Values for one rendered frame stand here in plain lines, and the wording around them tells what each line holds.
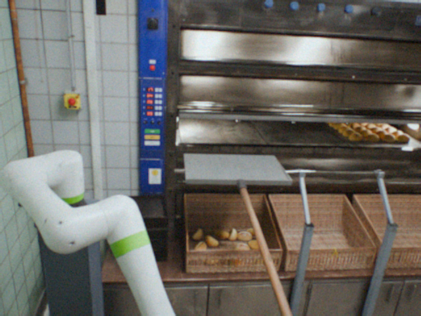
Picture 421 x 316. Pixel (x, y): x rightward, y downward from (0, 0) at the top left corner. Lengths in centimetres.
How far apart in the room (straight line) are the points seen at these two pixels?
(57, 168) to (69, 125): 97
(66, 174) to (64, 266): 40
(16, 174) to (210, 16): 139
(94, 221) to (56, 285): 65
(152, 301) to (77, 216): 32
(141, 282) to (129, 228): 16
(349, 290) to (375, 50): 147
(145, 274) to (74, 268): 56
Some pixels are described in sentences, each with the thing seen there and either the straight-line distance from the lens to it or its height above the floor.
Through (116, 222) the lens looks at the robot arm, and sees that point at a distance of 114.
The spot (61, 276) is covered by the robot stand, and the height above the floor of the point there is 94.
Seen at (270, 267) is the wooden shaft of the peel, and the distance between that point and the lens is 138.
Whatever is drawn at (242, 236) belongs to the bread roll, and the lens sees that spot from 250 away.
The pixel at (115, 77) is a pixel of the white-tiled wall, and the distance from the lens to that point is 228.
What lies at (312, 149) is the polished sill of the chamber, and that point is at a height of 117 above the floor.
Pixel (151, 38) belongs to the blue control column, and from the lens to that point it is 221.
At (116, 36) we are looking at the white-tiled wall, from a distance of 225.
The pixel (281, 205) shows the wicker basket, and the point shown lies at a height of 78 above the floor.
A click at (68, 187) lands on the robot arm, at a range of 150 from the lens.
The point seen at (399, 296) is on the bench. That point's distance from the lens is 275.
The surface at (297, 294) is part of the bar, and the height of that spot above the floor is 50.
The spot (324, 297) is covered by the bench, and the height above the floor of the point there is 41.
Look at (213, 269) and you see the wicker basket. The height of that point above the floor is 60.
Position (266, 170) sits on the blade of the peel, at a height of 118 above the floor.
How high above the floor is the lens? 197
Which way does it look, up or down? 22 degrees down
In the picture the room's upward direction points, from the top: 4 degrees clockwise
